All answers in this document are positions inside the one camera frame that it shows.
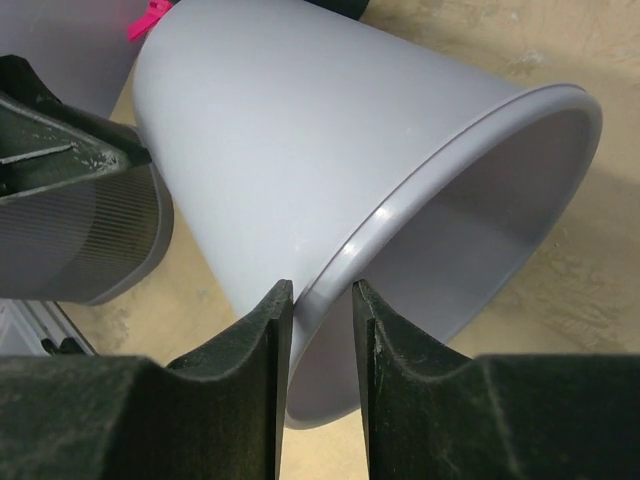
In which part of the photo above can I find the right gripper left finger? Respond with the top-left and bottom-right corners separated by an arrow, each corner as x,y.
1,280 -> 293,479

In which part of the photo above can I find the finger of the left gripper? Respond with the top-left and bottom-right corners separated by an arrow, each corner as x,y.
1,55 -> 151,204

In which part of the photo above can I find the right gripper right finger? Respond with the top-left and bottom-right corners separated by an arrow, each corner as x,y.
352,281 -> 639,479

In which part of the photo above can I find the grey ribbed laundry basket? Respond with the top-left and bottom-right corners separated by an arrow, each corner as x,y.
1,1 -> 174,304

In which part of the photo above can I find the light grey plastic bucket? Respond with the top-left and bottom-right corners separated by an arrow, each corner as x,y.
133,1 -> 602,429

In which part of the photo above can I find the dark blue cylindrical bin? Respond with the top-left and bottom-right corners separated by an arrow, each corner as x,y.
314,0 -> 370,20

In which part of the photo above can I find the pink plastic clip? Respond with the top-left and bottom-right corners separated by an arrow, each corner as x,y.
127,0 -> 174,42

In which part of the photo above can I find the aluminium frame rail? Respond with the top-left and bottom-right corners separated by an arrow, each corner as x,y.
1,299 -> 97,357

